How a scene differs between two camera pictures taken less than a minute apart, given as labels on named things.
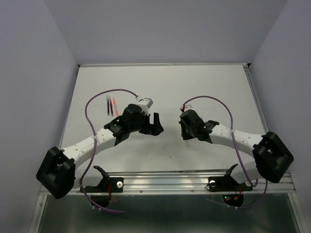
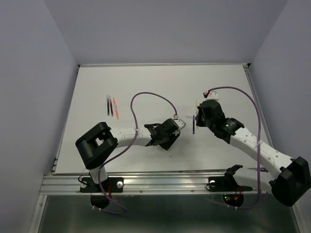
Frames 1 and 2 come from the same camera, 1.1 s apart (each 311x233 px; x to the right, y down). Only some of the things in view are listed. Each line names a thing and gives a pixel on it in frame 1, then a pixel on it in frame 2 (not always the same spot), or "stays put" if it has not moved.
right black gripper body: [187, 132] -> [201, 121]
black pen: [108, 106] stays put
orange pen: [114, 103] stays put
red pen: [111, 108] stays put
